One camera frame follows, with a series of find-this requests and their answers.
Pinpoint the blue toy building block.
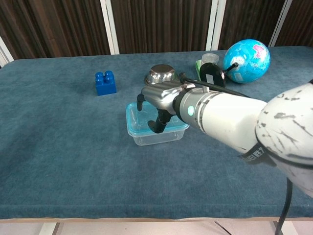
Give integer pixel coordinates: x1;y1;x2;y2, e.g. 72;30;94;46
94;70;117;96

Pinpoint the blue velvet table cloth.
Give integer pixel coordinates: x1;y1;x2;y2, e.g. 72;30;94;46
0;46;313;220

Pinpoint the stainless steel bowl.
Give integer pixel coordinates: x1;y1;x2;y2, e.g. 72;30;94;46
144;64;178;86

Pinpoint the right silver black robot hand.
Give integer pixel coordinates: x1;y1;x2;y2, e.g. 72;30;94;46
136;82;196;134

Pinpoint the blue globe with black stand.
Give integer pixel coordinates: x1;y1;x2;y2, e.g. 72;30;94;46
199;39;271;89

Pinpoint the white partition frame post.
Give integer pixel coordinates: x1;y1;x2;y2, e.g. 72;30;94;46
268;0;293;47
205;0;227;51
0;36;15;68
99;0;120;55

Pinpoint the translucent blue plastic lid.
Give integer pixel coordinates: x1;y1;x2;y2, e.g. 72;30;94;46
126;100;190;138

